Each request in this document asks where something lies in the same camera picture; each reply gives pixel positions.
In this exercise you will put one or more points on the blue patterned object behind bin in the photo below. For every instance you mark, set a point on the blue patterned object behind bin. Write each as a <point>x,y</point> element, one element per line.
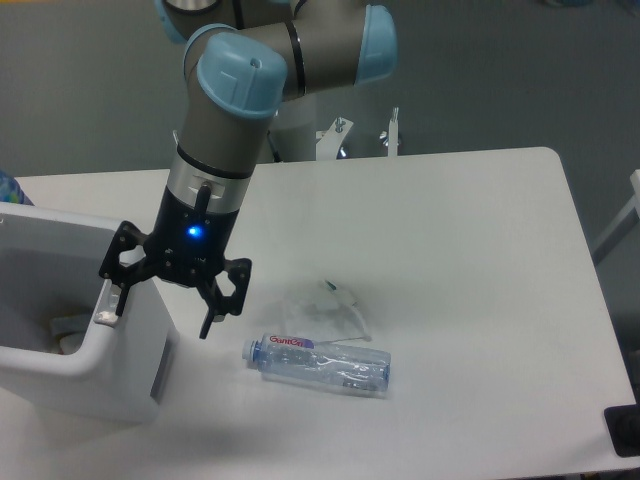
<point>11,191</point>

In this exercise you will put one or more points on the black clamp at table edge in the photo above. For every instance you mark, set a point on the black clamp at table edge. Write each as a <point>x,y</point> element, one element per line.
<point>623,426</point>

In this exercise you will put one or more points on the white pedestal base frame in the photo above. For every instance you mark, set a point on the white pedestal base frame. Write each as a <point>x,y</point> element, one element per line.
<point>338,140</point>

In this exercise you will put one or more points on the white push-lid trash can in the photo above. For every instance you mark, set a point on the white push-lid trash can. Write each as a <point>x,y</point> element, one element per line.
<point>62,345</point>

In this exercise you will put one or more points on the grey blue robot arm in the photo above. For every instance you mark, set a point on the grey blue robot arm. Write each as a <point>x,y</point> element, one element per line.
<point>237,76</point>

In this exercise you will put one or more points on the crumpled clear plastic wrapper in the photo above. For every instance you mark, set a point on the crumpled clear plastic wrapper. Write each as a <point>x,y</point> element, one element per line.
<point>321,311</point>

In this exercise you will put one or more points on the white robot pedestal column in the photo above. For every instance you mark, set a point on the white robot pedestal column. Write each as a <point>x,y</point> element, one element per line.
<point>292,135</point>

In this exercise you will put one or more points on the white frame at right edge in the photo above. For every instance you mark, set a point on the white frame at right edge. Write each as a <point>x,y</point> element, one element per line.
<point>622,223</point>

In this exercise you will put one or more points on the clear plastic water bottle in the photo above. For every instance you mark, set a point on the clear plastic water bottle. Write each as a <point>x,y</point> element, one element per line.
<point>322,365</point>

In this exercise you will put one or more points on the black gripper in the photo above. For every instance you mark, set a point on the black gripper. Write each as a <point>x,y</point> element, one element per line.
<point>186,247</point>

